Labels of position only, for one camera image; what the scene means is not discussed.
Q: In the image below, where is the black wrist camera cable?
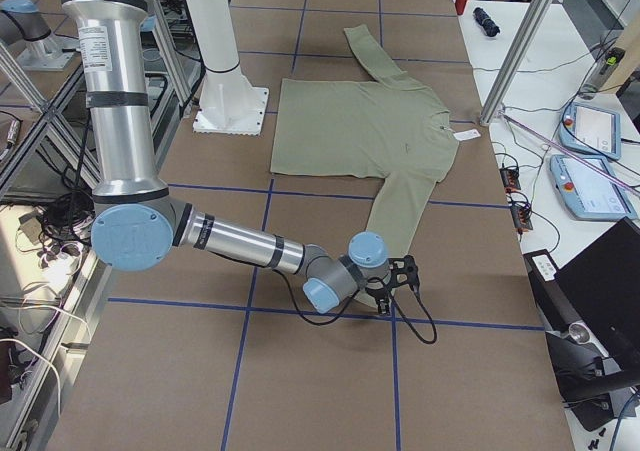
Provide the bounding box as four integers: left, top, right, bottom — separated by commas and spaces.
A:
282, 270, 441, 345

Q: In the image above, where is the clear water bottle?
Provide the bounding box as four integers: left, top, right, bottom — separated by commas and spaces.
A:
579, 47, 626, 100

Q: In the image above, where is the aluminium frame post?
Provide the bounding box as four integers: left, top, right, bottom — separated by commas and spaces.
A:
479, 0, 553, 126

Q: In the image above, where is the olive green long-sleeve shirt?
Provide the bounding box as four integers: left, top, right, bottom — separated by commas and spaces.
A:
271, 25, 458, 257

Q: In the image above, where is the near blue teach pendant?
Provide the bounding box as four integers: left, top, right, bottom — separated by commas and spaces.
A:
550, 154, 638, 221

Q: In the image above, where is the black laptop computer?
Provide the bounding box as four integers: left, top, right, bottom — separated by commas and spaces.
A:
556, 218, 639, 367

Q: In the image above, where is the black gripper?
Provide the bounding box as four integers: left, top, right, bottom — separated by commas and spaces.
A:
366, 255, 418, 314

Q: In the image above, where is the blue teach pendant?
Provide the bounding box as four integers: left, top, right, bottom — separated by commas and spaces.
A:
550, 154, 638, 221
559, 102, 621, 161

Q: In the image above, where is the white paper price tag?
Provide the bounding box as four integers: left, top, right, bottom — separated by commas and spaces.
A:
453, 128, 481, 142

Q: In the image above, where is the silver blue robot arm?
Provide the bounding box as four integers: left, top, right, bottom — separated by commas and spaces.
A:
61, 0, 420, 314
1, 0, 78, 72

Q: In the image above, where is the folded dark blue umbrella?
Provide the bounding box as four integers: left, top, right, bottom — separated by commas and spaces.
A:
473, 7, 500, 38

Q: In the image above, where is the far blue teach pendant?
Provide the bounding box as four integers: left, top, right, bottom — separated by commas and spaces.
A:
559, 102, 621, 161

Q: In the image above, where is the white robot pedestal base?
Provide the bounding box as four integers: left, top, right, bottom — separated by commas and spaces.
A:
186, 0, 269, 136

